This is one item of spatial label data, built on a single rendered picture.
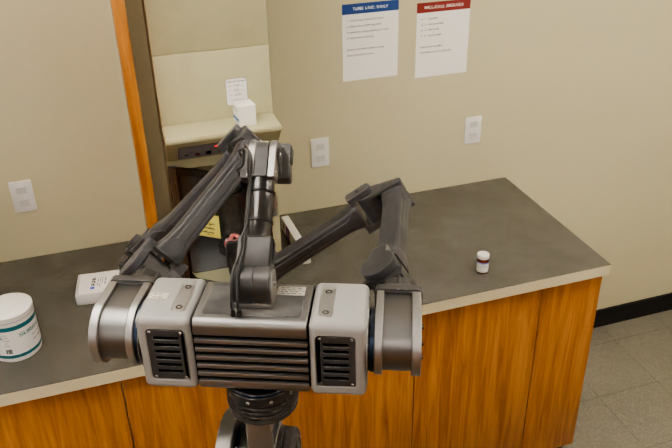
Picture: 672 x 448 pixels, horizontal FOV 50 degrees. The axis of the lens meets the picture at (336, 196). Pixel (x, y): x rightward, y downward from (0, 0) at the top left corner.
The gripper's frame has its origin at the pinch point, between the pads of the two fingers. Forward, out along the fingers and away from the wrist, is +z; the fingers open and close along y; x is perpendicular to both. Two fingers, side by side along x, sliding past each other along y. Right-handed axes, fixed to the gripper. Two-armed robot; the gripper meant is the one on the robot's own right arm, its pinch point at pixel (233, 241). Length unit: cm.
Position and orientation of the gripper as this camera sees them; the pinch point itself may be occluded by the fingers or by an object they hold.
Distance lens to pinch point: 210.1
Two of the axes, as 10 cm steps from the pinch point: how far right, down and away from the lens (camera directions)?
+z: -2.9, -4.4, 8.5
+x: -9.6, 1.5, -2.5
